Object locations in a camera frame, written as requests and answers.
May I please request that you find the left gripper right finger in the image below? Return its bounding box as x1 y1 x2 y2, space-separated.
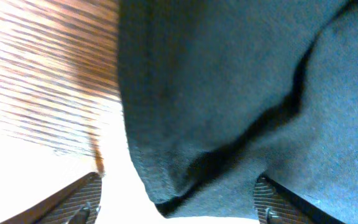
253 175 343 224

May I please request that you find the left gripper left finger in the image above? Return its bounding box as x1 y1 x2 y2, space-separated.
1 172 102 224

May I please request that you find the black t-shirt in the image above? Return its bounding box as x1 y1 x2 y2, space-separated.
117 0 358 223

